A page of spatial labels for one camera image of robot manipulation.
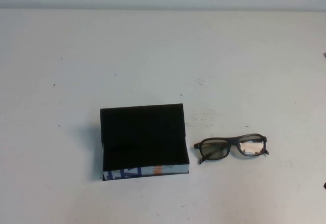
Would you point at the black printed glasses case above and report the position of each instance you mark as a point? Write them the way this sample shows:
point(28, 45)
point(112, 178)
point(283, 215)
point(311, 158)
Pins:
point(142, 135)

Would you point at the black framed glasses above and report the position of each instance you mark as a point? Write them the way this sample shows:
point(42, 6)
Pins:
point(232, 139)

